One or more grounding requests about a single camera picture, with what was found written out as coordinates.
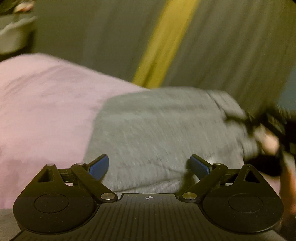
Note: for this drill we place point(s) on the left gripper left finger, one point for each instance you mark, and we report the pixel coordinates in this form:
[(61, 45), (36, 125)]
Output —
[(90, 176)]

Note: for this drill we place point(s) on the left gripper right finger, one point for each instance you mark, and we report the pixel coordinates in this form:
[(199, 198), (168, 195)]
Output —
[(210, 177)]

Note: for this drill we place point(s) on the grey sweatpants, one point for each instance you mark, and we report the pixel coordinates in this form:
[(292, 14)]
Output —
[(150, 135)]

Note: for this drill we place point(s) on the person's right hand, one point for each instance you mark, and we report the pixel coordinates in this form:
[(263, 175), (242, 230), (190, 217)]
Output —
[(288, 196)]

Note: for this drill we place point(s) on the pink fleece bed blanket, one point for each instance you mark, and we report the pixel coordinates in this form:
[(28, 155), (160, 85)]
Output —
[(47, 110)]

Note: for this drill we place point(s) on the grey curtain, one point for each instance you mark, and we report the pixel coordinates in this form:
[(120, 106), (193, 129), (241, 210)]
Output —
[(245, 48)]

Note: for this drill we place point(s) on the yellow curtain stripe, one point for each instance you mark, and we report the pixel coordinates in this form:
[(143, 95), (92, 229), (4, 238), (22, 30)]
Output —
[(164, 42)]

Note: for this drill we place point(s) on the grey bedside cloth item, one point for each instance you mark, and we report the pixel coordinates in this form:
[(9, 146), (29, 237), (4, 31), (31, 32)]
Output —
[(15, 35)]

